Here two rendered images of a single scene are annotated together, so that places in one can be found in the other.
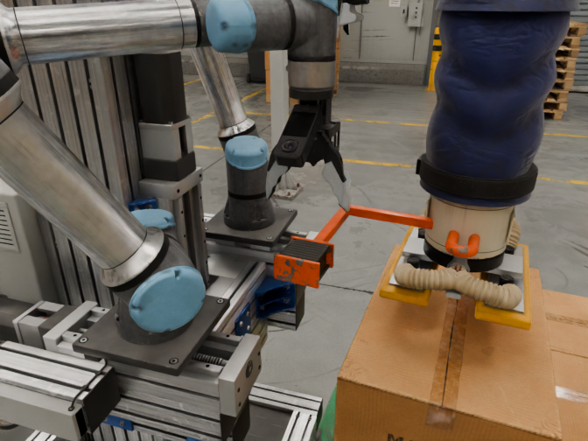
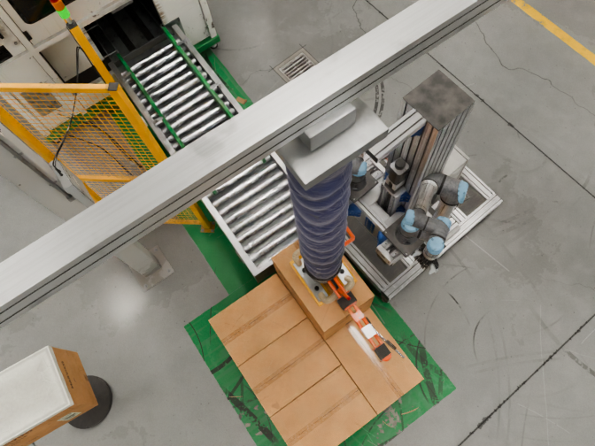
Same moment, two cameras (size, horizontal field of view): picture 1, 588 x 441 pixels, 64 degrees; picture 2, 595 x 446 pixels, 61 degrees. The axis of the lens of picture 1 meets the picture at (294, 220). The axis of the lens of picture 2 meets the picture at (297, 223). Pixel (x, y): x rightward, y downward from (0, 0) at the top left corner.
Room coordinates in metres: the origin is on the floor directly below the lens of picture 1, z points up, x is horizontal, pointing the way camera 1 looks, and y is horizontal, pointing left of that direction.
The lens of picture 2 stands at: (1.38, -1.03, 4.18)
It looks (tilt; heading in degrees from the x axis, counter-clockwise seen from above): 70 degrees down; 133
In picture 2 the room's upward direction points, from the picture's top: 10 degrees counter-clockwise
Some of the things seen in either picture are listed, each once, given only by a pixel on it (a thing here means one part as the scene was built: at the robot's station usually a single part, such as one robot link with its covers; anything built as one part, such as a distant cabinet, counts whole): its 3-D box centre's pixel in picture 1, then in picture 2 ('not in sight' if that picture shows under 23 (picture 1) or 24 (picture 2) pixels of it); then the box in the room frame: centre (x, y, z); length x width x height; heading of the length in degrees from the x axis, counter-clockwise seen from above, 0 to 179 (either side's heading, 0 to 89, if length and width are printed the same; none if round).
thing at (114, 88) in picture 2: not in sight; (120, 175); (-0.63, -0.54, 1.05); 0.87 x 0.10 x 2.10; 30
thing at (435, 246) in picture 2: not in sight; (434, 246); (1.42, -0.15, 1.82); 0.09 x 0.08 x 0.11; 99
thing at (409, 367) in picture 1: (443, 378); (322, 283); (0.92, -0.38, 0.74); 0.60 x 0.40 x 0.40; 158
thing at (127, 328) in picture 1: (152, 298); (355, 177); (0.77, 0.28, 1.09); 0.15 x 0.15 x 0.10
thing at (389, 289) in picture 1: (417, 255); (336, 263); (0.96, -0.29, 1.08); 0.34 x 0.10 x 0.05; 157
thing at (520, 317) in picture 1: (505, 271); (310, 280); (0.89, -0.46, 1.08); 0.34 x 0.10 x 0.05; 157
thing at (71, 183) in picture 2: not in sight; (73, 184); (-0.46, -0.82, 1.62); 0.20 x 0.05 x 0.30; 158
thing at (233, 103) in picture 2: not in sight; (245, 120); (-0.39, 0.49, 0.50); 2.31 x 0.05 x 0.19; 158
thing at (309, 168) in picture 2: not in sight; (317, 124); (0.93, -0.38, 2.85); 0.30 x 0.30 x 0.05; 68
